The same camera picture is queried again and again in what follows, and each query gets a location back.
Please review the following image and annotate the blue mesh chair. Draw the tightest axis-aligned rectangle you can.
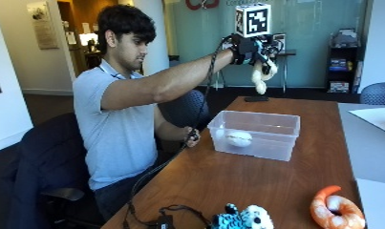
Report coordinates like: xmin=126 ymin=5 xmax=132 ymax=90
xmin=156 ymin=89 xmax=210 ymax=129
xmin=358 ymin=81 xmax=385 ymax=107

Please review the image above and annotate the clear plastic bin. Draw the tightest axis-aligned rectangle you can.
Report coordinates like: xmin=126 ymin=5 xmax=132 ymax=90
xmin=206 ymin=110 xmax=301 ymax=162

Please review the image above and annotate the framed wall plaque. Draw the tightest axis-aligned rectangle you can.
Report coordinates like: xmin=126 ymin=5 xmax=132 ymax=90
xmin=25 ymin=1 xmax=61 ymax=51

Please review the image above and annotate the orange shrimp plush toy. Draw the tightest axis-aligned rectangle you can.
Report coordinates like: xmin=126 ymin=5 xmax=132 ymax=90
xmin=309 ymin=184 xmax=368 ymax=229

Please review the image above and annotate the black cable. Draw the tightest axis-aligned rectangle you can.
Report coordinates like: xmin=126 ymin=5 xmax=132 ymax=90
xmin=122 ymin=35 xmax=234 ymax=229

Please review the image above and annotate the tall side table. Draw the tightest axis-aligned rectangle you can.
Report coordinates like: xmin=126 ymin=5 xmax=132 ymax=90
xmin=274 ymin=49 xmax=297 ymax=94

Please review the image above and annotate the cream soft toy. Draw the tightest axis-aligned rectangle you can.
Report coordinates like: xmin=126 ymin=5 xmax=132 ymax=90
xmin=250 ymin=58 xmax=280 ymax=95

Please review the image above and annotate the dark office chair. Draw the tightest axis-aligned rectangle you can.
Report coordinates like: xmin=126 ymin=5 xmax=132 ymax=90
xmin=5 ymin=112 xmax=106 ymax=229

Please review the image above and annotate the black power adapter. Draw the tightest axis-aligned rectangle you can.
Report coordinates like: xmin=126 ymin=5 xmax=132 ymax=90
xmin=154 ymin=214 xmax=177 ymax=229

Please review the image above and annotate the the person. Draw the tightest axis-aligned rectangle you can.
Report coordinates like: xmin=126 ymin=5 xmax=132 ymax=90
xmin=70 ymin=3 xmax=209 ymax=221

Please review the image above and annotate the black bookshelf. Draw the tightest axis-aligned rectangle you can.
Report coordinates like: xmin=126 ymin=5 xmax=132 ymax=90
xmin=325 ymin=28 xmax=364 ymax=94

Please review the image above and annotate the white round plush toy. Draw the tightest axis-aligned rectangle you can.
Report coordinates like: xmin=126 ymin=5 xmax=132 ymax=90
xmin=225 ymin=130 xmax=254 ymax=148

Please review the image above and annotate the black phone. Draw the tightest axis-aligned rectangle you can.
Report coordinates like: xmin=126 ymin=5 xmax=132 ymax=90
xmin=242 ymin=95 xmax=270 ymax=103

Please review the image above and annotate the lit table lamp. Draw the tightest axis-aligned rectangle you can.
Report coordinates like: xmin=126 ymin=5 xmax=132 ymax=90
xmin=77 ymin=31 xmax=98 ymax=47

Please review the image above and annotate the blue white tiger plush toy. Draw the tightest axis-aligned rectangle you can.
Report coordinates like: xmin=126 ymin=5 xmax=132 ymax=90
xmin=209 ymin=202 xmax=276 ymax=229

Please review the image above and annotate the white marker cube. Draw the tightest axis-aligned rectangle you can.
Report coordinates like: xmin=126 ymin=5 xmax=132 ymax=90
xmin=233 ymin=2 xmax=273 ymax=39

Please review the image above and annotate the white paper sheet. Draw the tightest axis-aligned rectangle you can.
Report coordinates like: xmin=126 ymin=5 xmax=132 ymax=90
xmin=346 ymin=106 xmax=385 ymax=134

